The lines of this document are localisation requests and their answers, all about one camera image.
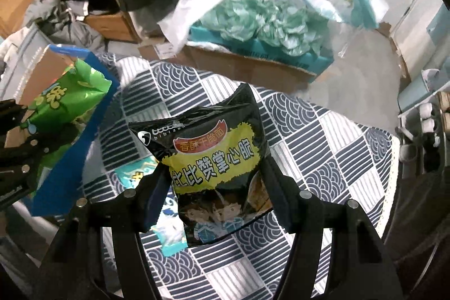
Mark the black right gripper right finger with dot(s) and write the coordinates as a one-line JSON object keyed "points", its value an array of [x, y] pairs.
{"points": [[360, 266]]}

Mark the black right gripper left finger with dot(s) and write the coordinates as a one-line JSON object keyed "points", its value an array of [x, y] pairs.
{"points": [[72, 267]]}

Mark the green bean snack bag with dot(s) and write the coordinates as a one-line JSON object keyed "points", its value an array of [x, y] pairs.
{"points": [[62, 111]]}

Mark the black noodle snack bag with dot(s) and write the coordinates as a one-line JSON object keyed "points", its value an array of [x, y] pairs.
{"points": [[214, 157]]}

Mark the blue-rimmed cardboard box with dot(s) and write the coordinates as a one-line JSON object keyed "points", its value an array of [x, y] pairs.
{"points": [[25, 87]]}

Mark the teal snack bag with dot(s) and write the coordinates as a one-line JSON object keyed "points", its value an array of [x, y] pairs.
{"points": [[151, 206]]}

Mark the navy white patterned tablecloth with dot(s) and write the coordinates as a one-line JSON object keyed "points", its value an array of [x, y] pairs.
{"points": [[325, 152]]}

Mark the grey clothes pile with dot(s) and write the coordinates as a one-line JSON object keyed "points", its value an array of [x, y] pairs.
{"points": [[58, 22]]}

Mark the metal shoe rack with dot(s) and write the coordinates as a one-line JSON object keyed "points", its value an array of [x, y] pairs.
{"points": [[424, 136]]}

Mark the small labelled cardboard box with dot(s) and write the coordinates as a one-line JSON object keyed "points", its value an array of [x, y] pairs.
{"points": [[158, 48]]}

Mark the light blue trash bin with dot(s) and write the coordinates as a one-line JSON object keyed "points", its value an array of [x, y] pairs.
{"points": [[426, 83]]}

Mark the large brown cardboard box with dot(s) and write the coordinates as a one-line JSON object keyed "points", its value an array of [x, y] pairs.
{"points": [[258, 72]]}

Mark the teal crumpled plastic bags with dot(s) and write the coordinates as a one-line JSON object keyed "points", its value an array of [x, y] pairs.
{"points": [[280, 24]]}

